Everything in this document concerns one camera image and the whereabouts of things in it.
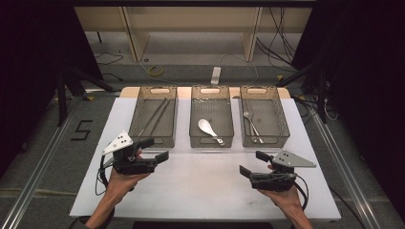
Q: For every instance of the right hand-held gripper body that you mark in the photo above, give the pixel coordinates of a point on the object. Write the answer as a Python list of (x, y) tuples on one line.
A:
[(270, 181)]

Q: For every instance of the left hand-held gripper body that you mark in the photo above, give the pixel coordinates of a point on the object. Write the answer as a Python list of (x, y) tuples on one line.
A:
[(133, 167)]

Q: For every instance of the clear grey plastic bin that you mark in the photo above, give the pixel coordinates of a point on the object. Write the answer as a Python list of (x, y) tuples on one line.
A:
[(165, 127), (219, 111), (273, 120)]

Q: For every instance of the metal fork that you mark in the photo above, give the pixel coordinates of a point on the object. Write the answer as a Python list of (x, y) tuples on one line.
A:
[(246, 114)]

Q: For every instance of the black metal stand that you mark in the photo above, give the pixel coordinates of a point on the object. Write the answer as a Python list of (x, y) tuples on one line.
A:
[(62, 95), (321, 95)]

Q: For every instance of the white power strip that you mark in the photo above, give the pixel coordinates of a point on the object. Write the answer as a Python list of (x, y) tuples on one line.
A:
[(216, 75)]

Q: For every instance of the white table mat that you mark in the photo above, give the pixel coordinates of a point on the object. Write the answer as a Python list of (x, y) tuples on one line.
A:
[(191, 191)]

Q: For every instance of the black curtain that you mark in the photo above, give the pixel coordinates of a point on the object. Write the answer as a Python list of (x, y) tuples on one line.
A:
[(366, 79), (31, 63)]

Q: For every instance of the metal floor rail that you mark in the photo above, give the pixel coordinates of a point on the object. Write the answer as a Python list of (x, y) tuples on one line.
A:
[(345, 178), (31, 187)]

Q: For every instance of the person's right hand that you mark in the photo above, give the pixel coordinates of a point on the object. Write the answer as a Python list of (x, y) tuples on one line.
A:
[(286, 200)]

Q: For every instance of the white spoon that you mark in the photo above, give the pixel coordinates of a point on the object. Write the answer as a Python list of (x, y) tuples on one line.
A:
[(204, 125)]

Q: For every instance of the light wooden shelf unit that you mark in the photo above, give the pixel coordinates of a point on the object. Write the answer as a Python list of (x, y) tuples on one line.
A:
[(191, 19)]

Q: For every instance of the person's left hand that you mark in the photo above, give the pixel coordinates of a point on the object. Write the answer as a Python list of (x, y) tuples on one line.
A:
[(122, 186)]

